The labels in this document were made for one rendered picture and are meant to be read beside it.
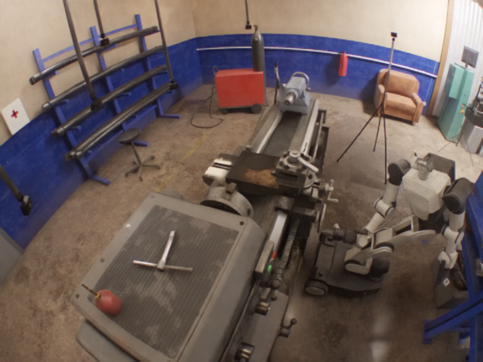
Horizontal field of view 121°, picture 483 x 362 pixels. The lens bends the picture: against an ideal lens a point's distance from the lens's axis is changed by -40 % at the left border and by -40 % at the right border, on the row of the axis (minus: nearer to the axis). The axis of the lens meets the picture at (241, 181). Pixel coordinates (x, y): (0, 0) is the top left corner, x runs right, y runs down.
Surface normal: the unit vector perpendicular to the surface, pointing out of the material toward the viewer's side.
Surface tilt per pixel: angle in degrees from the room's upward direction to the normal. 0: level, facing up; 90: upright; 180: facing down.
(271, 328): 32
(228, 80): 90
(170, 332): 0
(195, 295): 0
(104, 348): 0
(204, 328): 45
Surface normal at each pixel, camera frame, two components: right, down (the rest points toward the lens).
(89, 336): -0.08, -0.73
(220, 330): 0.60, -0.38
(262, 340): 0.42, -0.51
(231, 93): -0.04, 0.68
